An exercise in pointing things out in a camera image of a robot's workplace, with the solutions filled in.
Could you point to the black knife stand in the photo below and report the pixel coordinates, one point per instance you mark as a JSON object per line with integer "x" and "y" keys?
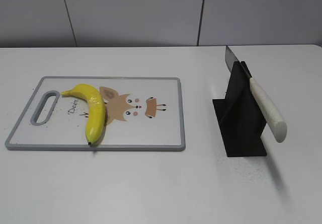
{"x": 239, "y": 117}

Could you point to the yellow plastic banana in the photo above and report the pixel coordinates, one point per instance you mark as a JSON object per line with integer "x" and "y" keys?
{"x": 97, "y": 110}

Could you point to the grey rimmed white cutting board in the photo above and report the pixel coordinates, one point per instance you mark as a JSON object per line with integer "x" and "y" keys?
{"x": 143, "y": 114}

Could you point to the white handled kitchen knife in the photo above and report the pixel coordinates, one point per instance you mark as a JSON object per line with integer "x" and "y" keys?
{"x": 272, "y": 115}

